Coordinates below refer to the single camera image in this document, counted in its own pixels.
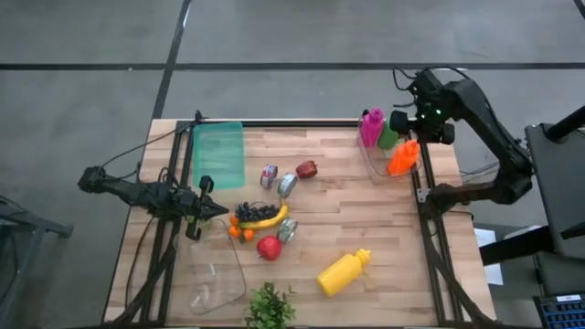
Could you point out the dark grape bunch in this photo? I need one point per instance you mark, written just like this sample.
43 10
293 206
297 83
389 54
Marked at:
256 212

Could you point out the black aluminium rig frame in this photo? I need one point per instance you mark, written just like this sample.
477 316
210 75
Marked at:
297 123

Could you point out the yellow banana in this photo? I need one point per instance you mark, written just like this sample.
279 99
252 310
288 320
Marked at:
265 223

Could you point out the orange plastic bottle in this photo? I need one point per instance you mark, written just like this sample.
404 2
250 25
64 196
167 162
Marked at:
403 159

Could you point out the teal plastic bin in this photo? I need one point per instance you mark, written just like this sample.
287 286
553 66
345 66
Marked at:
219 155

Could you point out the green leafy plant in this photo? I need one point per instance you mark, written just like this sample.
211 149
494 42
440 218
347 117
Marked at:
269 306

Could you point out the pink plastic bottle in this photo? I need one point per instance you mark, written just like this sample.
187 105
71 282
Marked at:
371 128

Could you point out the bright red apple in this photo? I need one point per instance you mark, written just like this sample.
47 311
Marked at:
269 248

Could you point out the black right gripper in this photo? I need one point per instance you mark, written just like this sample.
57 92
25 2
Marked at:
429 125

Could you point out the parts organizer tray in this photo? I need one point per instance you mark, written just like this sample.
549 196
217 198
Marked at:
562 313

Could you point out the green plastic bottle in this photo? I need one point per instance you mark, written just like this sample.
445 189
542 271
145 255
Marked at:
388 138

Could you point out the white paper sheet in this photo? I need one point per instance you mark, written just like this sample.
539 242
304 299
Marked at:
491 256

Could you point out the white green label tin can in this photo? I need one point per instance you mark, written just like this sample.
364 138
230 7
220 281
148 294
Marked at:
287 184

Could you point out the small orange tangerine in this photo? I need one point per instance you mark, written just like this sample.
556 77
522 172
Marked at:
234 219
249 235
235 231

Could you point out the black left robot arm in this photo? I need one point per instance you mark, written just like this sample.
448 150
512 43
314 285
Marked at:
137 192

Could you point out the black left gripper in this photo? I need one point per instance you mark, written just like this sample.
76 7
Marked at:
194 205

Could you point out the olive green label tin can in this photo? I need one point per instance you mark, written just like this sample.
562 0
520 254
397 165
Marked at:
287 230

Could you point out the clear plastic bin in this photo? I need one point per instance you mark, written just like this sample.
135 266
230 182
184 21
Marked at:
377 162
215 274

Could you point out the red label tin can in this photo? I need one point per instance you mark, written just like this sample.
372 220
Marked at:
269 177

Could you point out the grey metal table stand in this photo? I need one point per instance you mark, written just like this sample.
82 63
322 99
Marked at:
27 224

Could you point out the yellow plastic bottle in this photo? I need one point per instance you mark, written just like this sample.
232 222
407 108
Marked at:
340 274

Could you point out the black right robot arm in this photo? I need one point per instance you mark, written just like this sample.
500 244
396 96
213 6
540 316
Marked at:
484 119

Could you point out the black flat panel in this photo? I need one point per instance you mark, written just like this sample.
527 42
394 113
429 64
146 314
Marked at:
557 192

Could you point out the dark red apple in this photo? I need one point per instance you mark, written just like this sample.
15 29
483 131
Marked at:
306 170

